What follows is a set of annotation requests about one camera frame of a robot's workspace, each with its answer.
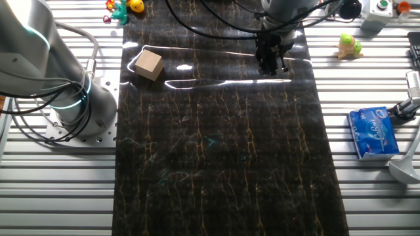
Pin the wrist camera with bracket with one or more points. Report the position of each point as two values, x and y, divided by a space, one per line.
350 9

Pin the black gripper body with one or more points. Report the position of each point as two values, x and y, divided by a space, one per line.
272 46

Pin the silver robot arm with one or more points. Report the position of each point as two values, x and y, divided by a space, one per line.
29 49

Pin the perforated robot base plate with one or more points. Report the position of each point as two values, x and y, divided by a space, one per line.
108 124

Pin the blue tissue pack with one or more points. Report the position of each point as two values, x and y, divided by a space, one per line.
372 132

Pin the grey clamp mount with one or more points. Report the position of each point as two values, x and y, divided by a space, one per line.
405 109

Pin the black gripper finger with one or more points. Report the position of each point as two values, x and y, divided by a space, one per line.
279 65
265 67

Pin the clear plastic sheet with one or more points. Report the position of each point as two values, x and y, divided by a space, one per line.
197 84

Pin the orange capped bottle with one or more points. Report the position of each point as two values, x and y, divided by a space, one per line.
403 8

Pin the green beige turtle toy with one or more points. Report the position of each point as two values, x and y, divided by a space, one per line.
349 46

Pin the grey button box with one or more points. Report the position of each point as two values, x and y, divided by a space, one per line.
377 13

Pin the silver depth camera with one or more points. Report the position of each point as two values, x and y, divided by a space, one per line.
414 85

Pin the white plastic ladle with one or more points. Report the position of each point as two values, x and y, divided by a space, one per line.
405 168

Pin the wooden cube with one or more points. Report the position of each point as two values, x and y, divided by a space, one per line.
149 65

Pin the red yellow small toy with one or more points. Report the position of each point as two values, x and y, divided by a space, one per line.
110 4

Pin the teal seal toy with ball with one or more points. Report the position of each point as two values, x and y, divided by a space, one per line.
120 13

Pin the black marble pattern mat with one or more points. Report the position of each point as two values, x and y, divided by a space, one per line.
229 157

